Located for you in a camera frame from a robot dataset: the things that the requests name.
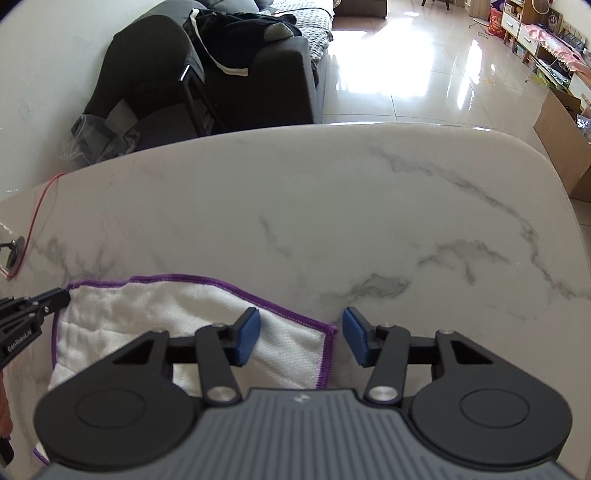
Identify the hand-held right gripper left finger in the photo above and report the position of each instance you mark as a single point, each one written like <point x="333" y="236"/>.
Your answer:
<point x="247" y="336"/>

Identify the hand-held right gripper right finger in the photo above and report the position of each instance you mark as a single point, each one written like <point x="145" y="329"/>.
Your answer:
<point x="358" y="338"/>

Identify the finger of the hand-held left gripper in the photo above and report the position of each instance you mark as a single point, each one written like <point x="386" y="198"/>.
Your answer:
<point x="41" y="307"/>

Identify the white towel with purple trim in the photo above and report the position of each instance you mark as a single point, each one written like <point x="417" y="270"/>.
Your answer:
<point x="138" y="309"/>

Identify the clear plastic bag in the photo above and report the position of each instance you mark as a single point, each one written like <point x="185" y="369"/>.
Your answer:
<point x="99" y="138"/>

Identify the grey fabric sofa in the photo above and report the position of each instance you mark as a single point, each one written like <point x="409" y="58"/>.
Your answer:
<point x="281" y="78"/>

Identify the black upholstered chair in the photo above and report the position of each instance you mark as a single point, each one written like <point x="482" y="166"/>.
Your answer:
<point x="143" y="64"/>

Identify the brown cardboard box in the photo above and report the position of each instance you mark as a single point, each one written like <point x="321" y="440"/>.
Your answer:
<point x="561" y="138"/>

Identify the black clothes pile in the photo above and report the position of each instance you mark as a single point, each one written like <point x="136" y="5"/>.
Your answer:
<point x="244" y="32"/>

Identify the checked sofa blanket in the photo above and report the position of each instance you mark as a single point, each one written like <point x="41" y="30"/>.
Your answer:
<point x="316" y="32"/>

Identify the crumpled plastic wrap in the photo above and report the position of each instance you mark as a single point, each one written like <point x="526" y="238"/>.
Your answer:
<point x="584" y="127"/>

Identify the dark ottoman with checked cover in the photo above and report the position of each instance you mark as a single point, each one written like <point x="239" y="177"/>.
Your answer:
<point x="360" y="7"/>

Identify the white low cabinet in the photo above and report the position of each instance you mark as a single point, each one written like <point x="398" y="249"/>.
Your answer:
<point x="561" y="76"/>

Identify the red gift bag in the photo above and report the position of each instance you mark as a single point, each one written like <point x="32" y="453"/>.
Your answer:
<point x="497" y="21"/>

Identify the pink cloth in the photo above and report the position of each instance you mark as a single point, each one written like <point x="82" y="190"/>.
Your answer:
<point x="558" y="50"/>

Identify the wooden shelf cabinet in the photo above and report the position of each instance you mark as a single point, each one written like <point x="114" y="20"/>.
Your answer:
<point x="519" y="23"/>

